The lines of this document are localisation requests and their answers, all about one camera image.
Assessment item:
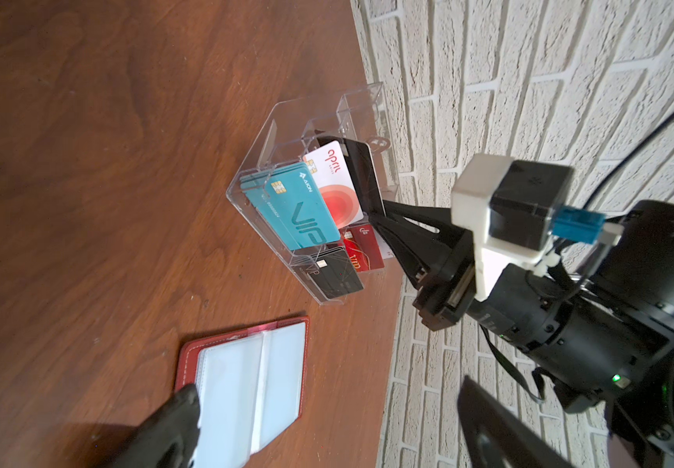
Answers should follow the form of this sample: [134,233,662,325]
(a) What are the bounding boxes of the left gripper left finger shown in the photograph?
[100,383,200,468]

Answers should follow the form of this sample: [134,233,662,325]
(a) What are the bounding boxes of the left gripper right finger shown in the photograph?
[457,376,572,468]

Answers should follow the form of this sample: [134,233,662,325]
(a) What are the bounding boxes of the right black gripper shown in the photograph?
[369,201,476,332]

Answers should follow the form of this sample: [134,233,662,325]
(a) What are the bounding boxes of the red leather card holder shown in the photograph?
[175,316,310,467]

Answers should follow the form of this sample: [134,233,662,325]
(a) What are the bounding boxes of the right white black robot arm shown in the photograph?
[369,200,674,466]

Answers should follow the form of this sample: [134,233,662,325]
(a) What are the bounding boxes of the red card in organizer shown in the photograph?
[341,224,385,272]

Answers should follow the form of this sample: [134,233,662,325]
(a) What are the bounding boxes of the black cards in organizer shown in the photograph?
[309,247,363,300]

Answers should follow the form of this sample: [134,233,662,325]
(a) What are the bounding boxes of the white red-dot card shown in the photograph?
[302,142,363,229]

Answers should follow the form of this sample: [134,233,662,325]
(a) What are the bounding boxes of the clear acrylic card organizer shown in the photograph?
[227,82,399,303]

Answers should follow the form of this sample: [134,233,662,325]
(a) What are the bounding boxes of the teal card in organizer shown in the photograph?
[241,162,340,251]

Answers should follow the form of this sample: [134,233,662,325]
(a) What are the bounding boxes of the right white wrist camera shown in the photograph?
[451,153,624,302]

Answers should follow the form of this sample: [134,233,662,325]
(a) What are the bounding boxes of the right thin black cable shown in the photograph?
[579,79,674,213]

